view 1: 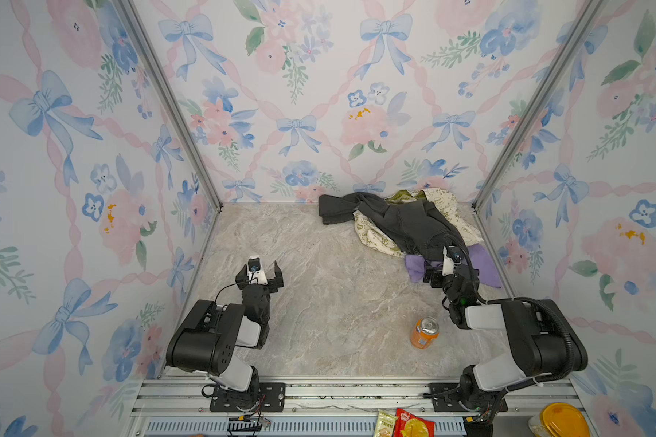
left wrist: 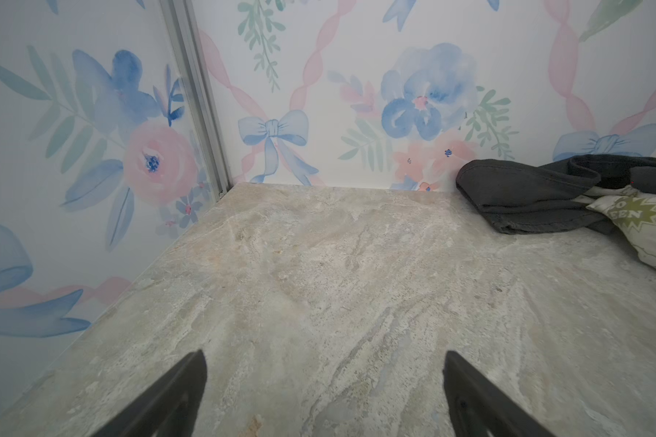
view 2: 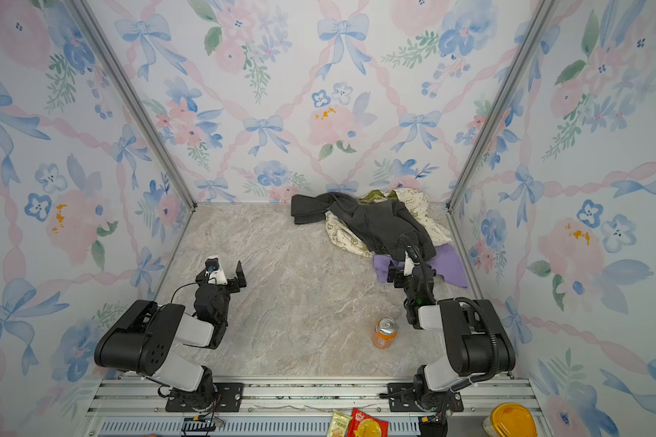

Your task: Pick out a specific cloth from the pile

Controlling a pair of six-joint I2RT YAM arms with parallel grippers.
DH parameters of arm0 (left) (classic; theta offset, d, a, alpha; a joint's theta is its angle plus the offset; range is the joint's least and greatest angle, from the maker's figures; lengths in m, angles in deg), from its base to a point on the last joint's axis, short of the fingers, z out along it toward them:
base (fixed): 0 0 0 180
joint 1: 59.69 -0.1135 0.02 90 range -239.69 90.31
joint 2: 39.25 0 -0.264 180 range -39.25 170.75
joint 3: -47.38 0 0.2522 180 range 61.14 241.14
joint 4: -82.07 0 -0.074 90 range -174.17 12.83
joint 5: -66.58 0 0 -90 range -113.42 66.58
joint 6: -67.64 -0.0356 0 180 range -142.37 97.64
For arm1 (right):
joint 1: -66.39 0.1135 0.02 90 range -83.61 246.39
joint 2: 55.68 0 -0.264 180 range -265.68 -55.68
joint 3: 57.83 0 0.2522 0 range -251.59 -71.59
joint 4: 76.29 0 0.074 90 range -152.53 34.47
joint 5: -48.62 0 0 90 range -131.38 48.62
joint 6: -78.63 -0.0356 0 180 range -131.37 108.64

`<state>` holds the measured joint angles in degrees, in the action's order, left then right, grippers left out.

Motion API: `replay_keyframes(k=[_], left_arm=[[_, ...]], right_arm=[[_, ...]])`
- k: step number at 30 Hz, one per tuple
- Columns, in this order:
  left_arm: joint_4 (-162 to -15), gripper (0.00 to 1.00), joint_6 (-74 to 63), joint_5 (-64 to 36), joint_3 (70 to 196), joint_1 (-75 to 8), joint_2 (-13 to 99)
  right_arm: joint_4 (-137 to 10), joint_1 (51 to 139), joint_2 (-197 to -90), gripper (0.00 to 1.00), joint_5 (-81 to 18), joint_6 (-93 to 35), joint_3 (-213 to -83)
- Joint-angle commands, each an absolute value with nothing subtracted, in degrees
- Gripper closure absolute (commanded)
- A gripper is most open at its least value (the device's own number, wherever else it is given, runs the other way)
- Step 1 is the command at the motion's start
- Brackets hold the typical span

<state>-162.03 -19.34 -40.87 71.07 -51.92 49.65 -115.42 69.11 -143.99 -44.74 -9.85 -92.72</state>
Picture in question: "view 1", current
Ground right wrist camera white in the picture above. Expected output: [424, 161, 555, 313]
[442, 245, 462, 276]

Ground black jeans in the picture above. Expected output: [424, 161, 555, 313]
[318, 192, 468, 261]

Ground orange soda can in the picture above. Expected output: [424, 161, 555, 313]
[410, 317, 439, 349]

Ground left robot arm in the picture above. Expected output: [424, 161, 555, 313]
[166, 257, 286, 415]

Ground green snack packet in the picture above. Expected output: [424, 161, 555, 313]
[373, 411, 397, 437]

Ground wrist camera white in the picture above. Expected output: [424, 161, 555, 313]
[442, 245, 462, 276]
[247, 257, 268, 285]

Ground corner aluminium post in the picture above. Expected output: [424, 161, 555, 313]
[113, 0, 222, 213]
[472, 0, 604, 213]

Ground left corner aluminium post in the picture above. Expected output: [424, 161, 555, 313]
[113, 0, 222, 213]

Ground red snack packet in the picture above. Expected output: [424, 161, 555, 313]
[393, 408, 435, 437]

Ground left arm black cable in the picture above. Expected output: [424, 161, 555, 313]
[214, 281, 242, 305]

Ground yellow lidded container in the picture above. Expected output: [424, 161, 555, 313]
[528, 402, 590, 437]

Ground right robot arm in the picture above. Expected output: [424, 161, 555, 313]
[424, 264, 589, 422]

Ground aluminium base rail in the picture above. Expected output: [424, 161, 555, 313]
[125, 375, 597, 437]

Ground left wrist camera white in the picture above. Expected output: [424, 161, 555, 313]
[247, 257, 268, 285]

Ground right corner aluminium post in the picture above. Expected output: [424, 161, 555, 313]
[472, 0, 604, 213]

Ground olive green cloth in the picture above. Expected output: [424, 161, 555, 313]
[386, 189, 419, 205]

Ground purple cloth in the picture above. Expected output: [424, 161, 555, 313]
[405, 244, 502, 289]

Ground cream green-printed cloth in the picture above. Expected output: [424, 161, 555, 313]
[354, 188, 484, 258]

